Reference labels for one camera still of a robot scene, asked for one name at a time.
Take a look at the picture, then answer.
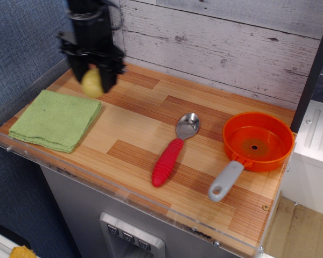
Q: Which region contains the black right shelf post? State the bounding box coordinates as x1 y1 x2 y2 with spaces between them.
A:
290 35 323 133

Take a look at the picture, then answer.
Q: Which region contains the grey toy cabinet front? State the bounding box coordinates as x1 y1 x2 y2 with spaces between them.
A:
42 167 235 257

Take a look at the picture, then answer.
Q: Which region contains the clear acrylic table guard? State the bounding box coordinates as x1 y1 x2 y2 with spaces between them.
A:
0 59 294 257

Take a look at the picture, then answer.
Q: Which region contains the green folded cloth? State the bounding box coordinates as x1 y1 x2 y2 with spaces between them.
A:
9 90 102 153

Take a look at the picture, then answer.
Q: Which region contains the orange pan with grey handle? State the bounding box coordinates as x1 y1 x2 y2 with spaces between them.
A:
208 112 294 202

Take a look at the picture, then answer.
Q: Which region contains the silver dispenser button panel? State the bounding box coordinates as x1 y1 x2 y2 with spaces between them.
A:
100 212 166 257

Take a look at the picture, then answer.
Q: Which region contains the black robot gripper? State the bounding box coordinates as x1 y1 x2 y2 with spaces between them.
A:
58 12 124 94

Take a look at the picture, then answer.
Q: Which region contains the red handled metal spoon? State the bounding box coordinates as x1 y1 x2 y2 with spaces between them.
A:
151 113 200 188

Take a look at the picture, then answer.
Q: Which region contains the yellow black object bottom left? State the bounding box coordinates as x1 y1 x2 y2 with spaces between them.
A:
9 246 37 258

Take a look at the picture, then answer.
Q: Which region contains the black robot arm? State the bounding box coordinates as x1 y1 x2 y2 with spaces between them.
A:
58 1 124 93

